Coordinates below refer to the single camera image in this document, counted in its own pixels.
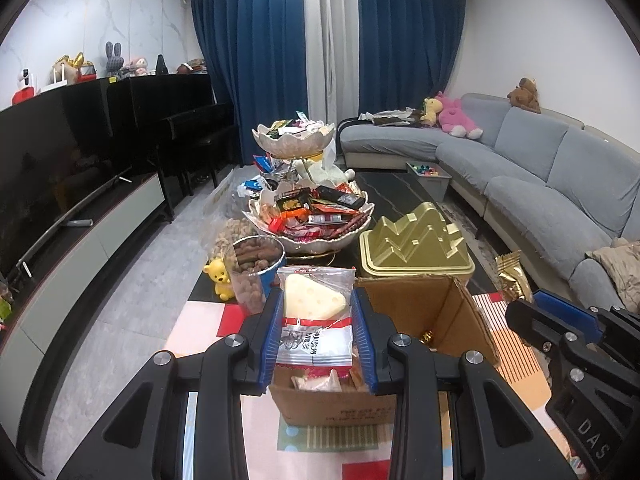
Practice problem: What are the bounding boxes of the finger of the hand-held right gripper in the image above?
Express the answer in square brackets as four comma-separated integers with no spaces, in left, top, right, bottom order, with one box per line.
[504,299,603,387]
[532,288,640,348]

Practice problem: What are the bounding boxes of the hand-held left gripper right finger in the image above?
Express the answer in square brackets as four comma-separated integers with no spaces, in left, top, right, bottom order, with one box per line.
[350,287,581,480]

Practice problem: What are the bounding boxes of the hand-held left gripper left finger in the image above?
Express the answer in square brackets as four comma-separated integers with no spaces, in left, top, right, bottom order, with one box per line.
[55,287,286,480]

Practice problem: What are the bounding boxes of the small orange white packet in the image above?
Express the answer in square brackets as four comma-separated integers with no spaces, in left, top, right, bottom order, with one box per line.
[345,367,372,392]

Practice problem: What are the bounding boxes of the small gold snack packet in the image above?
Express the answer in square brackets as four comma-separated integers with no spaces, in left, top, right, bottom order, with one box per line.
[494,250,535,306]

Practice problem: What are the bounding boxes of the cheese print snack packet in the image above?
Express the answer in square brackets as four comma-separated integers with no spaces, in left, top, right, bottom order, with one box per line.
[274,266,357,368]

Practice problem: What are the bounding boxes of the brown cardboard box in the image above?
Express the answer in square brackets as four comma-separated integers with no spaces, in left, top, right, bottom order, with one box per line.
[270,274,501,428]

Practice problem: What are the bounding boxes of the pile of assorted snacks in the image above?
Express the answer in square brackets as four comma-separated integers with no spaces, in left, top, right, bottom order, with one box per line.
[237,155,371,240]

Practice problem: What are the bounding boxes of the clear jar of nuts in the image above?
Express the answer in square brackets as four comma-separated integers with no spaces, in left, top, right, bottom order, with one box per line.
[223,237,287,317]

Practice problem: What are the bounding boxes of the colourful checked tablecloth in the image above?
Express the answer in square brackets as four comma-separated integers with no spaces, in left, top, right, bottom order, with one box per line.
[165,290,608,480]

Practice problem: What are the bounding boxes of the beige quilted jacket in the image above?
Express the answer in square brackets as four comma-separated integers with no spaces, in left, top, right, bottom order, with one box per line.
[585,237,640,311]

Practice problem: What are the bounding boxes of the yellow bear toy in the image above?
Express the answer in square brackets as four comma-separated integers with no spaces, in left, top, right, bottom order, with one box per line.
[202,256,235,302]

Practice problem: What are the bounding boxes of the clear bag of nuts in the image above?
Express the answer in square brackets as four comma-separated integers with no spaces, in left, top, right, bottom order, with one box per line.
[207,217,258,273]

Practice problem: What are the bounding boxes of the gold mountain lid container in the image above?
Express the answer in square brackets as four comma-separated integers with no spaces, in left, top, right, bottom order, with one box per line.
[359,201,476,281]

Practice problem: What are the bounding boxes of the grey sectional sofa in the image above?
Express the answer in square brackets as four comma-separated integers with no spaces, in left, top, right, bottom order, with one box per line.
[339,92,640,311]

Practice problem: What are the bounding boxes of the grey storage bin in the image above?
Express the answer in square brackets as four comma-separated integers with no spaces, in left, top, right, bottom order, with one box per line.
[405,161,452,203]

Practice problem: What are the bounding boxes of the grey television cabinet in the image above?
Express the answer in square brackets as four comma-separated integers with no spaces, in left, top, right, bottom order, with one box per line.
[0,170,173,461]

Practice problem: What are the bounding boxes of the white tiered petal bowl stand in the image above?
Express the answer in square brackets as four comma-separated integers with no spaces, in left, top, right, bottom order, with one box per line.
[242,119,376,266]

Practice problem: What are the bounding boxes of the pink plush toy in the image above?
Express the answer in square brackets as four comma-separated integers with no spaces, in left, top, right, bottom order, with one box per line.
[436,91,484,140]

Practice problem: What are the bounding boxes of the crumpled clothes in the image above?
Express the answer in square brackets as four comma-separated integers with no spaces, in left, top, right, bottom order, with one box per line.
[359,107,426,127]

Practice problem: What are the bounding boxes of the brown teddy bear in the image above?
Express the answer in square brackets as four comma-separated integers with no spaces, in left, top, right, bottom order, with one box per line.
[507,77,542,113]

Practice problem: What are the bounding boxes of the black upright piano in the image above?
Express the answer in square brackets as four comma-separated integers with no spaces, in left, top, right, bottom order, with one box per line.
[106,74,236,223]

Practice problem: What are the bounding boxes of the large black television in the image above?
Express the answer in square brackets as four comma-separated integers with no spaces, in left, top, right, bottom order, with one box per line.
[0,80,133,281]

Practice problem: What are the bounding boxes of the blue curtain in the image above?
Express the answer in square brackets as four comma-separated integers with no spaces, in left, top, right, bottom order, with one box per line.
[189,0,311,166]
[356,0,467,121]

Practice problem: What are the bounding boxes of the white sheer curtain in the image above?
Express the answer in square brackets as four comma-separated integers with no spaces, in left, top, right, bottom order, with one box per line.
[302,0,360,126]

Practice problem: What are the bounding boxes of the grey rabbit plush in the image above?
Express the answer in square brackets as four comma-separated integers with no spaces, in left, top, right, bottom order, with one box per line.
[104,41,123,78]

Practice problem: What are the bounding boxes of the small white rack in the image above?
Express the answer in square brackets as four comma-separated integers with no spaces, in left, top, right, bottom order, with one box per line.
[50,60,80,87]

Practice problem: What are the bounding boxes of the white red toy robot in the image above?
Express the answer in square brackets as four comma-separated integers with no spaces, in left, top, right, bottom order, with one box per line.
[12,67,38,105]

